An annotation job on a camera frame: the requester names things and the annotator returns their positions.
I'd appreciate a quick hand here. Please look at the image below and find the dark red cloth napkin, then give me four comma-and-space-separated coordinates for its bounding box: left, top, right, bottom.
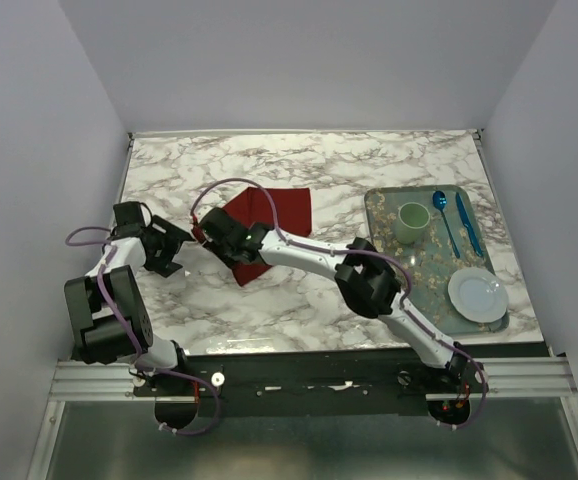
196, 187, 315, 288

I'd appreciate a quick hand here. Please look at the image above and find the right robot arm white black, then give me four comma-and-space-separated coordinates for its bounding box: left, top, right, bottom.
193, 207, 489, 393

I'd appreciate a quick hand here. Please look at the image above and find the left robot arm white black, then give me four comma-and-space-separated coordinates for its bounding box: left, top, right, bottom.
64, 201, 193, 395

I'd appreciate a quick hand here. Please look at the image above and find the light green cup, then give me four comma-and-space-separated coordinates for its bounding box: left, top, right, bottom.
395, 202, 430, 245

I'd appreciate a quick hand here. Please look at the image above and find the floral teal serving tray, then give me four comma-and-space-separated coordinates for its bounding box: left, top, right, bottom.
364, 185, 509, 338

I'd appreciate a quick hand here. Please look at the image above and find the blue metallic spoon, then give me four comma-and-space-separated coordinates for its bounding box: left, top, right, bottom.
432, 190, 461, 258

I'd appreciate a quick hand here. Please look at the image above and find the blue metallic knife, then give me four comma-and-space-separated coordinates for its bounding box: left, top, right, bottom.
455, 192, 484, 258

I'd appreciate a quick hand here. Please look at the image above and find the pale blue small plate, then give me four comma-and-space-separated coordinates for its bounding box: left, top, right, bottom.
447, 267, 509, 324

